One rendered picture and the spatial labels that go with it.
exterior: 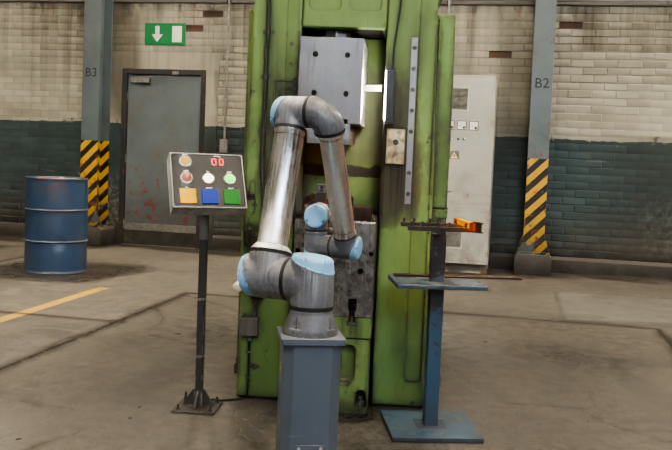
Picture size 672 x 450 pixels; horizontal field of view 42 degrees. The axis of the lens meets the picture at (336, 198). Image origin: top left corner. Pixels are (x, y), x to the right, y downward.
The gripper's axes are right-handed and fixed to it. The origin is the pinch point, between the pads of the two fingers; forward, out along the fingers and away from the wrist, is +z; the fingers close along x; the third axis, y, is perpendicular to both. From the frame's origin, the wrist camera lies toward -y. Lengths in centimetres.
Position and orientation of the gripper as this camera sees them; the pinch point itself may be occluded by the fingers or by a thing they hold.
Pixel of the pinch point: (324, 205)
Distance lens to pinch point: 378.7
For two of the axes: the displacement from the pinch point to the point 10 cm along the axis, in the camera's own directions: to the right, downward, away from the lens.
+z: 0.8, -0.5, 10.0
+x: 10.0, 0.4, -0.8
